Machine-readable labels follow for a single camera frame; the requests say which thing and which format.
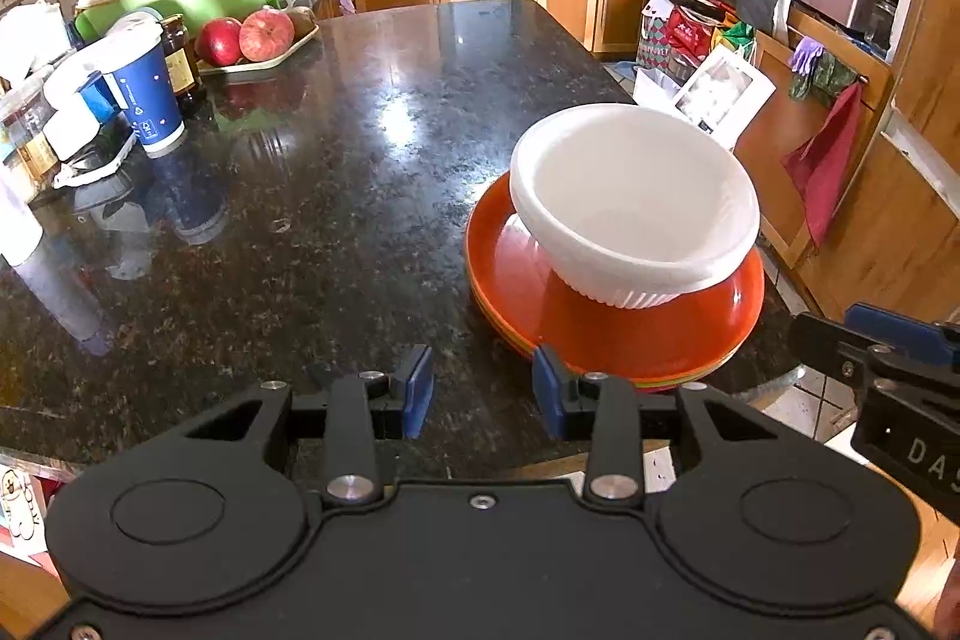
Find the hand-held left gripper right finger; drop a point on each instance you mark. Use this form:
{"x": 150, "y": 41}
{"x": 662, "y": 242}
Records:
{"x": 546, "y": 392}

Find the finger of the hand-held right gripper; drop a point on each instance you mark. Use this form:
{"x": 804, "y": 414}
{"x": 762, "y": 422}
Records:
{"x": 900, "y": 332}
{"x": 825, "y": 344}

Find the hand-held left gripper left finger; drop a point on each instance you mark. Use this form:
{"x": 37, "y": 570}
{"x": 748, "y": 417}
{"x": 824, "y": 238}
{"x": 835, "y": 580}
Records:
{"x": 418, "y": 392}

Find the orange plastic plate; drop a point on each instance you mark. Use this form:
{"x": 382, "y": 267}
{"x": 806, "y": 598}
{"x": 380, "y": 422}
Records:
{"x": 637, "y": 340}

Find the red cloth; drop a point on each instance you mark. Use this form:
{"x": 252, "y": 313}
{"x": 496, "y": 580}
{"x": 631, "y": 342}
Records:
{"x": 829, "y": 160}

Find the green cloth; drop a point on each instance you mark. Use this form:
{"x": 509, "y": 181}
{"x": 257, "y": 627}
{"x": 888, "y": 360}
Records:
{"x": 829, "y": 78}

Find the white window box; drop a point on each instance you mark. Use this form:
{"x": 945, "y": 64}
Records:
{"x": 724, "y": 93}

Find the purple glove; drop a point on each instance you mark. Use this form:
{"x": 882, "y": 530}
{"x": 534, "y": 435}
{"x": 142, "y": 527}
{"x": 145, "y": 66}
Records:
{"x": 806, "y": 55}

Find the red gift bags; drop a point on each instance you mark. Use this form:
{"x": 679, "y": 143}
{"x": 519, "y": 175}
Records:
{"x": 690, "y": 36}

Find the beige fruit tray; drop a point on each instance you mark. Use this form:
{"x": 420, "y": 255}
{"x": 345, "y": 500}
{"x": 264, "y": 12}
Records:
{"x": 255, "y": 66}

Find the brown kiwi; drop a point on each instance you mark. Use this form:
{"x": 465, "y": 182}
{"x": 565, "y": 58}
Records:
{"x": 302, "y": 23}

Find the red apple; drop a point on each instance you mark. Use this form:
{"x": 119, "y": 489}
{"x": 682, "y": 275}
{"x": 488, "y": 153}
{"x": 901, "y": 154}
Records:
{"x": 266, "y": 34}
{"x": 219, "y": 42}

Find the white foam tray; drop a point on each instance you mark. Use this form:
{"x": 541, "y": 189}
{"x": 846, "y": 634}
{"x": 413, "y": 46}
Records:
{"x": 94, "y": 168}

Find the blue paper cup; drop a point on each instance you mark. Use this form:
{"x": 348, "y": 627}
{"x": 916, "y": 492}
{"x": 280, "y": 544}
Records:
{"x": 146, "y": 93}

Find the dark sauce jar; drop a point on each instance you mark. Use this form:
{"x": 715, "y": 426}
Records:
{"x": 180, "y": 59}

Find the white water bottle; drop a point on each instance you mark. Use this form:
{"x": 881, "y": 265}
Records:
{"x": 16, "y": 220}

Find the blue tissue pack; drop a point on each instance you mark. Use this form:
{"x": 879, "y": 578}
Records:
{"x": 79, "y": 108}

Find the clear glass jar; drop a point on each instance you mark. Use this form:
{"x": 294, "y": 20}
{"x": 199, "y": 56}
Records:
{"x": 26, "y": 138}

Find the white plastic bag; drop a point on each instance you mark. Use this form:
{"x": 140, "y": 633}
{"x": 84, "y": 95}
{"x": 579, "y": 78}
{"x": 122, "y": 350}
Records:
{"x": 30, "y": 40}

